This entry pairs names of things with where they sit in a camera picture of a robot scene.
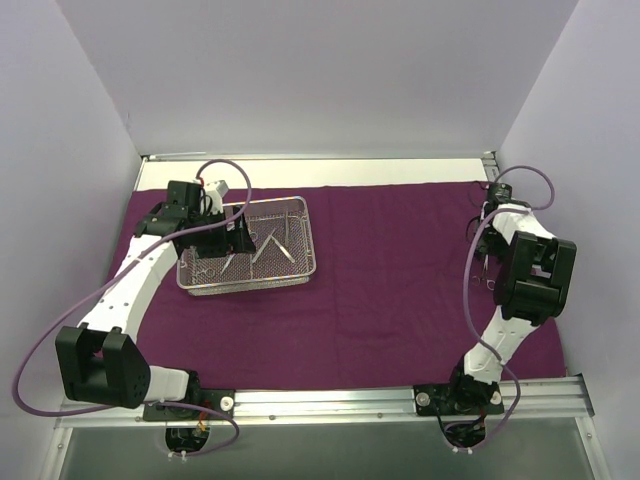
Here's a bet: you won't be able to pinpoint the metal mesh instrument tray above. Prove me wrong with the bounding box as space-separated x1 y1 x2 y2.
176 196 317 296

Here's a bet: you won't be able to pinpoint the steel forceps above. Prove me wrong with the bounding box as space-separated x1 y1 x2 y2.
470 254 495 291
191 268 216 284

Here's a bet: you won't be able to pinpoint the purple cloth wrap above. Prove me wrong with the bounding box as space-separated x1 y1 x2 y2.
74 180 569 391

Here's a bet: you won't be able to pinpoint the steel scissors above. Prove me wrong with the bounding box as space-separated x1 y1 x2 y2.
220 253 236 276

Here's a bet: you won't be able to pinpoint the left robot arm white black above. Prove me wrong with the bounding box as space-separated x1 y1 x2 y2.
55 180 256 419

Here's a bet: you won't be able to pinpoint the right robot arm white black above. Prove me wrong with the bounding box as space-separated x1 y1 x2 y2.
443 183 578 413

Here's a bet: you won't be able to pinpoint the steel tweezers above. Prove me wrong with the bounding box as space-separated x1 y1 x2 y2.
273 238 296 263

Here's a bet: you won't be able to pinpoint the steel scalpel handle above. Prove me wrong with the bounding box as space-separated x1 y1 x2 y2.
251 228 276 264

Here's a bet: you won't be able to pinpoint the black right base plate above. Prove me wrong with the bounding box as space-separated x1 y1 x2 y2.
412 382 505 417

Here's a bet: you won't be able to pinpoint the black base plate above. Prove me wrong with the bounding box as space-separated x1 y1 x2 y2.
412 382 505 417
142 389 236 422

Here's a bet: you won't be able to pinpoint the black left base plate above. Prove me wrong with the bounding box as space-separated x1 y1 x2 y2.
142 389 236 422

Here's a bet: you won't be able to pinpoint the aluminium front rail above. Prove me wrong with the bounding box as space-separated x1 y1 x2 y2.
54 377 594 428

